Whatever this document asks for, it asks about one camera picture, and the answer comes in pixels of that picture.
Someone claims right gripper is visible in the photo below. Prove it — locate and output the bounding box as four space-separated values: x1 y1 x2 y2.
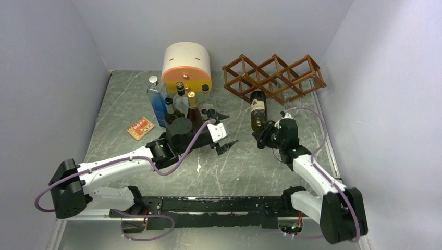
252 119 285 149

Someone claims brown bottle gold foil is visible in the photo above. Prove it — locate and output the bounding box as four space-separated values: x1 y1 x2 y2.
187 91 204 132

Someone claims dark bottle black neck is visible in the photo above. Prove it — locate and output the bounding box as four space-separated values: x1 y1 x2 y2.
250 90 267 132

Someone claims clear round glass bottle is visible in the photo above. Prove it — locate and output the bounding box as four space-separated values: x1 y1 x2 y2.
198 84 216 115

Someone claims clear square bottle black cap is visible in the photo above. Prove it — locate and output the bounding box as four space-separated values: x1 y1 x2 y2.
173 82 189 117

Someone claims green bottle silver neck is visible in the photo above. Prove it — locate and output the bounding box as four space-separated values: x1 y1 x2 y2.
164 97 185 126

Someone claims blue square bottle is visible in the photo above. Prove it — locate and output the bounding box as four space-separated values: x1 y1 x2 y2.
147 76 168 128

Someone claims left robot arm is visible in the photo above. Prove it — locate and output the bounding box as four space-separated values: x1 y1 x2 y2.
48 109 234 219

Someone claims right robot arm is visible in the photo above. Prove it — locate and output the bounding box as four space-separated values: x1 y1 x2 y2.
252 118 368 244

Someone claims brown wooden wine rack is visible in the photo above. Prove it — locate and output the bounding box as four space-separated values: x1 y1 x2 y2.
222 54 327 105

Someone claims orange snack packet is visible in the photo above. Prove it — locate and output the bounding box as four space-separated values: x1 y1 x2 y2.
127 117 155 141

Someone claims cream drawer cabinet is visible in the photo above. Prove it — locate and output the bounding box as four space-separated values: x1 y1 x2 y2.
161 42 212 94

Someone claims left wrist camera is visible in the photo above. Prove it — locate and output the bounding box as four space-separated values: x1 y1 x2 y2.
207 123 228 143

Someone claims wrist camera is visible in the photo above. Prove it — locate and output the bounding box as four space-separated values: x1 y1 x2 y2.
280 111 293 120
207 123 228 143

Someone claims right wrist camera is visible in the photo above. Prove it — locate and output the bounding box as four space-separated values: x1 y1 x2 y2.
280 111 293 120

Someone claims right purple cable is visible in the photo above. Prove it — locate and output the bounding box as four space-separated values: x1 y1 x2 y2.
285 106 362 242

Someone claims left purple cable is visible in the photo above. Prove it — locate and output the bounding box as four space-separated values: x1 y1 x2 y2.
34 119 216 214

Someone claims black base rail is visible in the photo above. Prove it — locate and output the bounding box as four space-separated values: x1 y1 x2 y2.
57 196 322 230

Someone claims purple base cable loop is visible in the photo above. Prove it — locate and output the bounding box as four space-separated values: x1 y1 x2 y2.
110 208 176 242

